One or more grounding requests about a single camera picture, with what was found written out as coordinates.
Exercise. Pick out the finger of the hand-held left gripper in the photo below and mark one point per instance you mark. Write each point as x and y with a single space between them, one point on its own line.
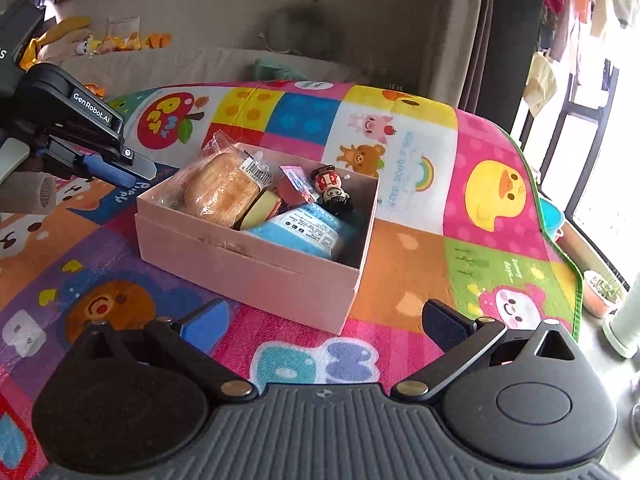
142 166
110 172

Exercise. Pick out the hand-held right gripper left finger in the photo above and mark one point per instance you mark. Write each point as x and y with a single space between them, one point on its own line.
200 322

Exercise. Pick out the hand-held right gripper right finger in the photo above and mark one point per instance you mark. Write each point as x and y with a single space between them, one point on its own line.
446 325

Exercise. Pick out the pink cardboard box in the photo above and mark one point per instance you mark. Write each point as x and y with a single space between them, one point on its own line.
240 265

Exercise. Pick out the blue white packet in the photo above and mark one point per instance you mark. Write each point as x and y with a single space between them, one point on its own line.
305 232

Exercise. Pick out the orange fish plush toy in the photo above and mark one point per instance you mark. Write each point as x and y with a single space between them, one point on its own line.
96 90

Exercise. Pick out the yellow plush toy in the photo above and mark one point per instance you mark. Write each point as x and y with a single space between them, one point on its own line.
62 30

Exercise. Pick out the row of orange plush toys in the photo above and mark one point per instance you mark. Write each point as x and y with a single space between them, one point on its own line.
125 42

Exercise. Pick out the wrapped bread packet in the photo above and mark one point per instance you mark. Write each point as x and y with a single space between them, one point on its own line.
222 185

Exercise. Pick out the beige sofa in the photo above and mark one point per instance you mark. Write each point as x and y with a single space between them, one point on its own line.
210 65

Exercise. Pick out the yellow wedge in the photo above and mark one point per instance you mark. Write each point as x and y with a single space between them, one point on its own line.
260 210

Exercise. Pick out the colourful printed play mat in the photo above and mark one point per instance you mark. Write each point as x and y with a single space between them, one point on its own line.
450 185

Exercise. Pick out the blue plastic basin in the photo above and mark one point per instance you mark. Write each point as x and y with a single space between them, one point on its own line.
550 217

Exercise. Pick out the pink small packet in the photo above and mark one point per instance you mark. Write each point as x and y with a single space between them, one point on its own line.
295 185

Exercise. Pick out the potted plant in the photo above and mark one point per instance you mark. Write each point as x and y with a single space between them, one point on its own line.
600 292

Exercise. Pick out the green cloth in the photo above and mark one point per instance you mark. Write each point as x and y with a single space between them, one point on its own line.
272 67

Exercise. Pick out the red doll figure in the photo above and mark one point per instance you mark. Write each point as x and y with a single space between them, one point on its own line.
332 190

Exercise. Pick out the white stand base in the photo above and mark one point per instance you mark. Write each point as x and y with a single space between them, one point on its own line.
622 332

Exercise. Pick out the beige hanging cloth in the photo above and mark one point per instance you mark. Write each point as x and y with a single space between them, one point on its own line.
542 82

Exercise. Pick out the grey curtain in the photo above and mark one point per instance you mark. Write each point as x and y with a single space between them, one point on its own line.
500 35

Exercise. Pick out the black window frame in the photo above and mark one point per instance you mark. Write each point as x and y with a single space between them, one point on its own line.
560 160

